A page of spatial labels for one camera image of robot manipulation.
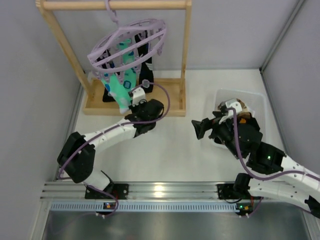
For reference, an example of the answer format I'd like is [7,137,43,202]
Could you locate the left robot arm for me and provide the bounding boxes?
[57,99,164,197]

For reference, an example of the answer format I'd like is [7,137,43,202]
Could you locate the wooden hanger rack frame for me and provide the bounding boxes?
[35,0,192,117]

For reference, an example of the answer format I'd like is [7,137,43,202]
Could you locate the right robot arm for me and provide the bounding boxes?
[191,111,320,218]

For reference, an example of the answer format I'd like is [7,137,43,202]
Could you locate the brown striped sock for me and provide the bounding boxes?
[217,98,255,119]

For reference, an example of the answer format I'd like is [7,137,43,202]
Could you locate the purple round clip hanger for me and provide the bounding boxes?
[87,0,167,84]

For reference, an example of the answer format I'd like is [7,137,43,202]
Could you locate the slotted cable duct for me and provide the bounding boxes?
[50,201,251,213]

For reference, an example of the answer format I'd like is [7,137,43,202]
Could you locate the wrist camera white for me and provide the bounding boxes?
[219,98,243,122]
[129,87,146,107]

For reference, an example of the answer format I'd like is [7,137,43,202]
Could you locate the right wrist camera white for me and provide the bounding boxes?
[219,98,243,122]

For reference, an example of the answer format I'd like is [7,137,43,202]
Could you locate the aluminium mounting rail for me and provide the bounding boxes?
[39,181,276,202]

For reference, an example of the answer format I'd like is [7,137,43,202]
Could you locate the mint green patterned sock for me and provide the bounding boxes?
[101,72,132,114]

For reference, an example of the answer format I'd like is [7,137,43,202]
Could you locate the black blue grey sock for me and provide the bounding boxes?
[137,43,154,93]

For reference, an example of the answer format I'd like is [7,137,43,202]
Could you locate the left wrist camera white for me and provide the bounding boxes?
[129,87,146,107]

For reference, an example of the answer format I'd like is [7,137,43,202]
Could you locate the white plastic basket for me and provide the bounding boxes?
[212,88,270,143]

